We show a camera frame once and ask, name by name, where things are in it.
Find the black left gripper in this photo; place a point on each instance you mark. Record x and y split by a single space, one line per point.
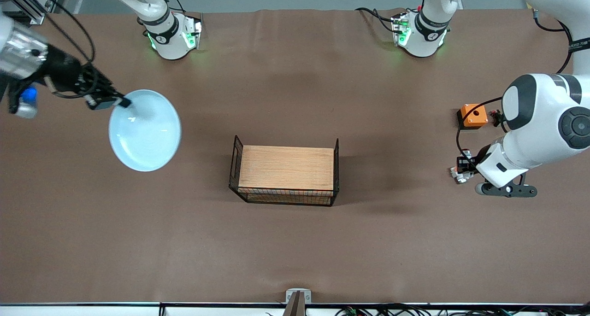
466 162

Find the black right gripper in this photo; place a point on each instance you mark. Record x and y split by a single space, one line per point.
64 71

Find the light blue round plate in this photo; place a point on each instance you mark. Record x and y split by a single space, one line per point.
145 131

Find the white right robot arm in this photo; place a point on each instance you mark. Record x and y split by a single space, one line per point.
161 35

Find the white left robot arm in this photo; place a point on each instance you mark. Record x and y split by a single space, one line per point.
539 118

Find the orange button box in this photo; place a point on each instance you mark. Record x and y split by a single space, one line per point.
473 115

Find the black push button head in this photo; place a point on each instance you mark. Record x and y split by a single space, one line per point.
496 118

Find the brown table cover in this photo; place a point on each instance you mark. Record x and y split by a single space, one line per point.
295 99

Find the wooden board lid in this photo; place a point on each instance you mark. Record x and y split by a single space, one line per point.
286 167

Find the white switch with orange tab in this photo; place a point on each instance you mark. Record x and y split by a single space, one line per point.
459 176

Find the aluminium frame post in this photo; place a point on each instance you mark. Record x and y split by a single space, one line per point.
32 7

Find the grey metal camera bracket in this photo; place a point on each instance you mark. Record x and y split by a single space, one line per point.
298 294

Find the brown camera stand post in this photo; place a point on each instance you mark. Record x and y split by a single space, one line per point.
295 307

